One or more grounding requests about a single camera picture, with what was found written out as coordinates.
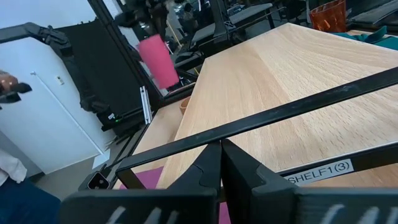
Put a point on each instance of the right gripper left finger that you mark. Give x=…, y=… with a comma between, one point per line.
x=199, y=177

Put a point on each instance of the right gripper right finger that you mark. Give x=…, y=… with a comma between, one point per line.
x=245, y=186

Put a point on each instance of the tall pink cup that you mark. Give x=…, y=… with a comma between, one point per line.
x=158, y=62

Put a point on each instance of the orange translucent cup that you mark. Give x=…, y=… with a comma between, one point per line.
x=329, y=17

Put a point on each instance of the purple cloth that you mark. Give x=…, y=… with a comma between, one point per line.
x=149, y=177

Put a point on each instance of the black panel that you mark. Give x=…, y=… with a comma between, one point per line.
x=105, y=68

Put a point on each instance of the grey background table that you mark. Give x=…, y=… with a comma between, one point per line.
x=252, y=14

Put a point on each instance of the white cabinet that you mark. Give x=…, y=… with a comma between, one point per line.
x=46, y=124

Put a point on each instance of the person's hand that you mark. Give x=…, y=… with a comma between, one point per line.
x=7, y=82

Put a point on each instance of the green cloth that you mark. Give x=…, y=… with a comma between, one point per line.
x=385, y=42

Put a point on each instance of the black aluminium table frame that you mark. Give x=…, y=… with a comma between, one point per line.
x=121, y=43

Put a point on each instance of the silver aluminium bracket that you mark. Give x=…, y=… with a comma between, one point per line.
x=145, y=105

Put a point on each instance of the wooden shelf black frame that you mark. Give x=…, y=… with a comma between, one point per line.
x=280, y=77

